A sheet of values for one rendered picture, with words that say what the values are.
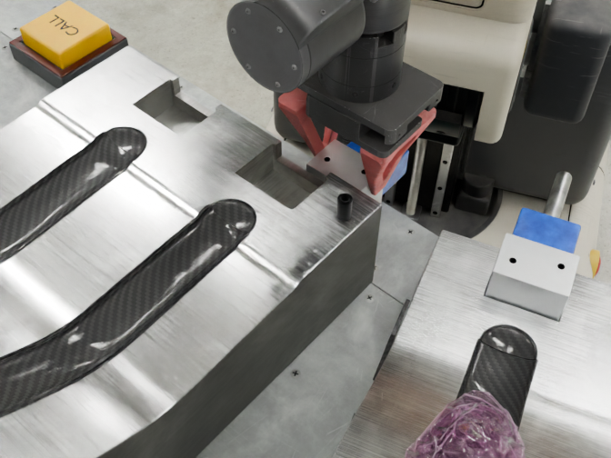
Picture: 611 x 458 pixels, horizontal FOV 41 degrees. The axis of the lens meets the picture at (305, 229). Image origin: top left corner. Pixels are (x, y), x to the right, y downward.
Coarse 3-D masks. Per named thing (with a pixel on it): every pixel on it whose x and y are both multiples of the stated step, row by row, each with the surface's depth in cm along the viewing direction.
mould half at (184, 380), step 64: (128, 64) 65; (64, 128) 60; (192, 128) 60; (256, 128) 60; (0, 192) 57; (128, 192) 57; (192, 192) 56; (256, 192) 56; (320, 192) 56; (64, 256) 53; (128, 256) 53; (256, 256) 53; (320, 256) 53; (0, 320) 49; (64, 320) 50; (192, 320) 50; (256, 320) 50; (320, 320) 58; (128, 384) 47; (192, 384) 47; (256, 384) 55; (0, 448) 41; (64, 448) 43; (128, 448) 45; (192, 448) 52
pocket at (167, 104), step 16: (176, 80) 64; (144, 96) 62; (160, 96) 64; (176, 96) 65; (144, 112) 63; (160, 112) 65; (176, 112) 65; (192, 112) 64; (208, 112) 63; (176, 128) 64
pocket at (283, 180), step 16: (272, 144) 59; (256, 160) 59; (272, 160) 60; (288, 160) 60; (256, 176) 60; (272, 176) 61; (288, 176) 60; (304, 176) 59; (272, 192) 60; (288, 192) 60; (304, 192) 60; (288, 208) 59
